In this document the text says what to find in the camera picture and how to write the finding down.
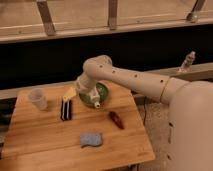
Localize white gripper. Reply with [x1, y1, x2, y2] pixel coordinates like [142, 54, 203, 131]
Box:
[63, 74, 97, 101]

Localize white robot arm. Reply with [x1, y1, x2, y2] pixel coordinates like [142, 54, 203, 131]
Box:
[62, 55, 213, 171]

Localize black and white striped block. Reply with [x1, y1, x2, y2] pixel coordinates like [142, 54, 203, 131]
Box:
[60, 100, 72, 121]

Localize white bottle on plate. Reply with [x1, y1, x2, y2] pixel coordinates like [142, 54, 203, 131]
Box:
[89, 90, 100, 108]

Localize green plate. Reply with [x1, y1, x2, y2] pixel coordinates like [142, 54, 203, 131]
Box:
[79, 82, 109, 108]

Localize wooden table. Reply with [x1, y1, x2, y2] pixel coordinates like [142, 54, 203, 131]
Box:
[0, 82, 155, 171]

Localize dark red oblong object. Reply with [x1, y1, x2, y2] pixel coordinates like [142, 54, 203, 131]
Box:
[109, 111, 124, 129]

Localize clear bottle on ledge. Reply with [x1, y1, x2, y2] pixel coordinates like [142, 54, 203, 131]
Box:
[179, 51, 195, 73]

